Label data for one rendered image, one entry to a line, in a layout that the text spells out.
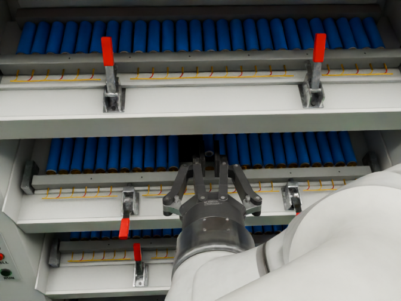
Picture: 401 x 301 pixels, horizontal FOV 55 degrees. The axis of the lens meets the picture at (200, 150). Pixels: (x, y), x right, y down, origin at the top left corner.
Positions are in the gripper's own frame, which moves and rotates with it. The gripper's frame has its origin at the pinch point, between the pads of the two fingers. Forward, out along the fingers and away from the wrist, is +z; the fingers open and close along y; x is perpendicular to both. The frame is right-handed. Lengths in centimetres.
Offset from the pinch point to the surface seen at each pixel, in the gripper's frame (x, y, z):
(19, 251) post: 15.8, 31.9, -4.4
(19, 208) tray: 7.6, 30.6, -3.3
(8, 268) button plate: 19.8, 34.8, -4.2
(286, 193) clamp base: 5.9, -12.7, -1.5
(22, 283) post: 24.6, 33.7, -3.2
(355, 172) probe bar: 3.2, -24.5, 0.8
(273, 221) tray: 11.0, -10.9, -2.3
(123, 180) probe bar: 3.8, 13.9, -0.8
